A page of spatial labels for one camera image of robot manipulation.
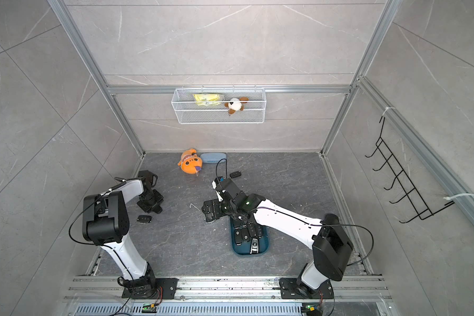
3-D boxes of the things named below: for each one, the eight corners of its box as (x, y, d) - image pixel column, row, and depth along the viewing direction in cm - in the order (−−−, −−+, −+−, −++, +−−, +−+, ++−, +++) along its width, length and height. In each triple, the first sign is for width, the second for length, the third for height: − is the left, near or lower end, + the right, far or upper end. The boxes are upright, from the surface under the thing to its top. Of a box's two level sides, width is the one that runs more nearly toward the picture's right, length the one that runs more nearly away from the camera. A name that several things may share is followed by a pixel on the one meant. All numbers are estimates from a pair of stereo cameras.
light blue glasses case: (200, 162, 116) (199, 159, 114) (201, 156, 120) (200, 153, 118) (225, 162, 116) (225, 159, 114) (226, 156, 120) (226, 153, 118)
